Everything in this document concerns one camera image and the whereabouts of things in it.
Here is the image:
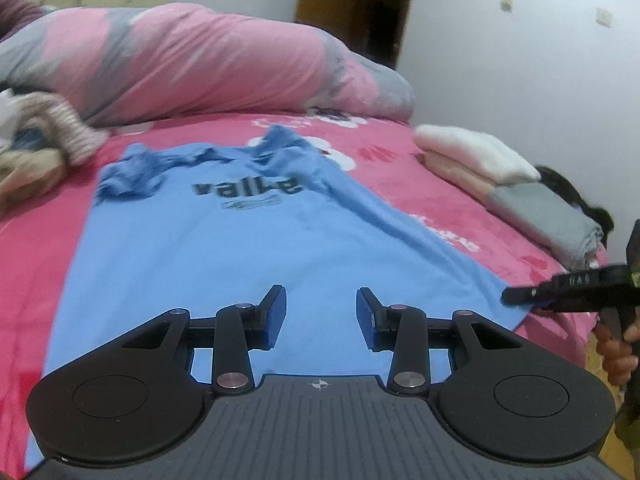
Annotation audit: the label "checked knit sweater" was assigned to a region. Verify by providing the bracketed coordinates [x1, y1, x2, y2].
[9, 91, 112, 167]

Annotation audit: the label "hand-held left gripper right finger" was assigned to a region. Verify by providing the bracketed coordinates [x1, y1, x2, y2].
[355, 287, 522, 396]

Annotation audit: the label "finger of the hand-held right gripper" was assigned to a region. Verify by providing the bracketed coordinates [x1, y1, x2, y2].
[500, 263, 640, 315]

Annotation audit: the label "folded grey cloth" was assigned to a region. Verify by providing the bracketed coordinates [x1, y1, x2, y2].
[484, 182, 604, 269]

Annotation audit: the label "pink floral blanket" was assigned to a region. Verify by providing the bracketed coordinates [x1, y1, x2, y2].
[0, 110, 609, 472]

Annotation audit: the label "blue t-shirt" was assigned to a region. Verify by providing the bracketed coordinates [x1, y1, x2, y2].
[22, 125, 532, 472]

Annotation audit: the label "dark cloth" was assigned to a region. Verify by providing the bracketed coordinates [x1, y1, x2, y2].
[534, 164, 616, 242]

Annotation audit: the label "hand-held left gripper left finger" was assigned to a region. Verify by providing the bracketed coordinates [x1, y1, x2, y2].
[120, 285, 288, 394]

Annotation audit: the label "blue jeans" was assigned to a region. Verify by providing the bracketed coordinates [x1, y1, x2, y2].
[14, 127, 49, 154]

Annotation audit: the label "person's right hand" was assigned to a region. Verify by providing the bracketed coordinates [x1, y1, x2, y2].
[595, 322, 640, 387]

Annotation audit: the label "wooden door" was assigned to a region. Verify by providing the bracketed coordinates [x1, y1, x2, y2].
[294, 0, 419, 72]

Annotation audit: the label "pink grey duvet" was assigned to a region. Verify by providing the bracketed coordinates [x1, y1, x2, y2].
[0, 2, 417, 129]

